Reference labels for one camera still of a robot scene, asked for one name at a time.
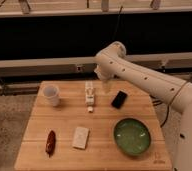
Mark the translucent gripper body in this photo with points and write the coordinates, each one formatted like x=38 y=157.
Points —
x=106 y=85

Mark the small white bottle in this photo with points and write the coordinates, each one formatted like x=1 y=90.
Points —
x=89 y=96

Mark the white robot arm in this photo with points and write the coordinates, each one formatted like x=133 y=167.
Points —
x=173 y=91

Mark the black smartphone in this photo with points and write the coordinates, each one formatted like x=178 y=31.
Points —
x=119 y=99

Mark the wooden cutting board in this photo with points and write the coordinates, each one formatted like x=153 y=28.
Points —
x=101 y=152

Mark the white plastic cup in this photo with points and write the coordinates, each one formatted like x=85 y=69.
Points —
x=51 y=93

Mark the brown red elongated object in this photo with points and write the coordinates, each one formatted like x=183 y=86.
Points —
x=50 y=144

